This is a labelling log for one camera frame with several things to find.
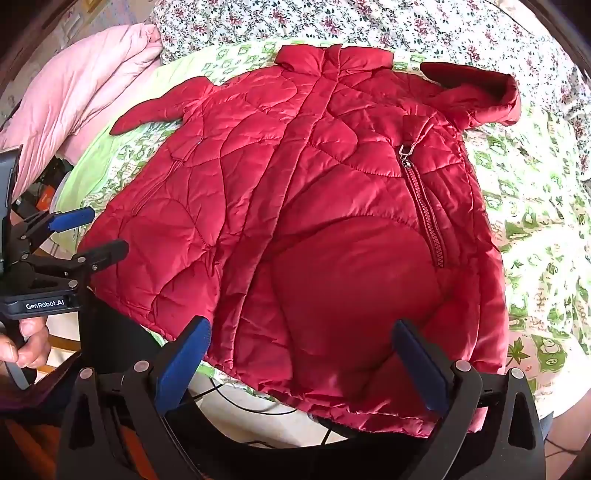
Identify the pink duvet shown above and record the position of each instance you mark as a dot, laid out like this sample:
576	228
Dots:
69	92

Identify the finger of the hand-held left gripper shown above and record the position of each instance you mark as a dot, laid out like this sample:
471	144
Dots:
101	254
69	219

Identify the red quilted jacket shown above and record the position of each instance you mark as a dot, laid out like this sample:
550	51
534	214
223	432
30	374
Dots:
300	207

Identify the orange box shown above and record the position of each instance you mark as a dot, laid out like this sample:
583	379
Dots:
44	201

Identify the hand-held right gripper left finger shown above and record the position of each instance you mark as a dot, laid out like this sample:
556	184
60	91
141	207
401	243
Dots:
184	364

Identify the person's left hand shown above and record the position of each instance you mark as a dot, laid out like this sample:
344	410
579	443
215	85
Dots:
32	341

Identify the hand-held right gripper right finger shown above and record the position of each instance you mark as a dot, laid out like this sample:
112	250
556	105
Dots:
420	369

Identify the green printed blanket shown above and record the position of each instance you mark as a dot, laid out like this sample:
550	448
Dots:
531	207

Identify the floral pink white pillow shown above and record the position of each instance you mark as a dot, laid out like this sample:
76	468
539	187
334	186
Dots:
415	27

